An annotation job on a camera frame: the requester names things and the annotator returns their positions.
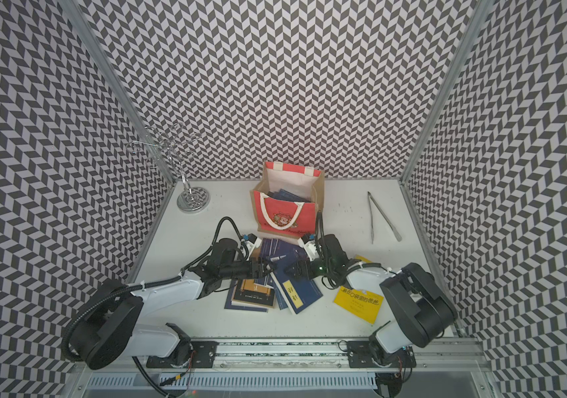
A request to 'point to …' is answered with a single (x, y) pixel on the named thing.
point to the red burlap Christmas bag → (287, 218)
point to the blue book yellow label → (298, 293)
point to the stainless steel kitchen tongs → (396, 233)
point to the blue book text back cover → (284, 195)
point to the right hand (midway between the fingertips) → (294, 272)
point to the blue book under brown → (229, 300)
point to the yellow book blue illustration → (365, 305)
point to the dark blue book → (276, 249)
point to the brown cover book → (245, 291)
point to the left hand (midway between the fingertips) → (273, 270)
